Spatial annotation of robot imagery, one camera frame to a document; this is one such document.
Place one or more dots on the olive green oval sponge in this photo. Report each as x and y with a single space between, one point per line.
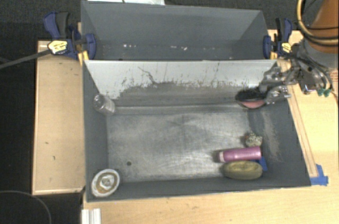
242 170

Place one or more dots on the small blue block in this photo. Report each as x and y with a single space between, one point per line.
263 164

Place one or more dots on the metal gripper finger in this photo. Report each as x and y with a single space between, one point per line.
278 94
275 76

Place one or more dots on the small mottled grey lump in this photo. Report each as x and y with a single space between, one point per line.
253 139

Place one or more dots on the pale wood board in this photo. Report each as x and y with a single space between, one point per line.
59 122

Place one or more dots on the grey metal bin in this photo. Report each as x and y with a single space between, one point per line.
172 133

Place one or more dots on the pink cylindrical bottle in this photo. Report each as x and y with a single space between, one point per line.
241 154

